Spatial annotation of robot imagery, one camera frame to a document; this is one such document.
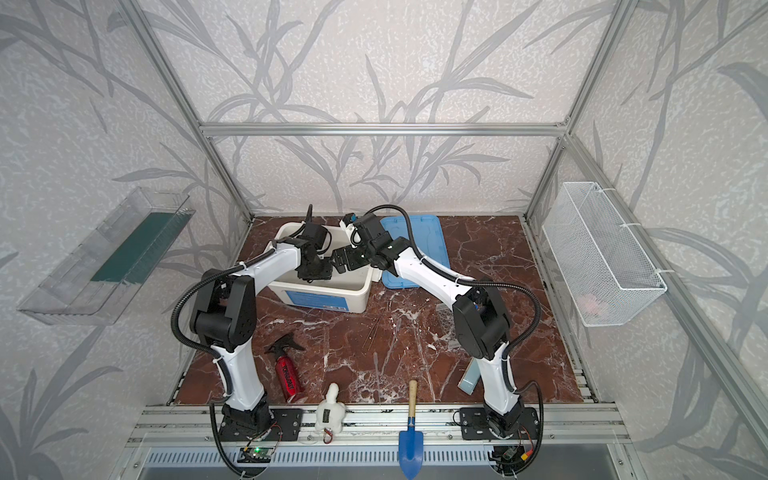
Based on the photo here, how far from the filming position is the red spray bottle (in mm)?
780

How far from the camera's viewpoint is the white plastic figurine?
28.9 inches

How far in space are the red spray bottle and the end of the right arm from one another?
321 millimetres

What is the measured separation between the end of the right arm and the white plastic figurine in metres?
0.33

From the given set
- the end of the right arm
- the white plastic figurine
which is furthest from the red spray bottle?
the end of the right arm

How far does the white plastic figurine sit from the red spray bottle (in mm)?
71

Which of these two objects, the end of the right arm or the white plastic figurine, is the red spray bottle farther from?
the end of the right arm

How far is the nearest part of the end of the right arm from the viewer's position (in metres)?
0.65
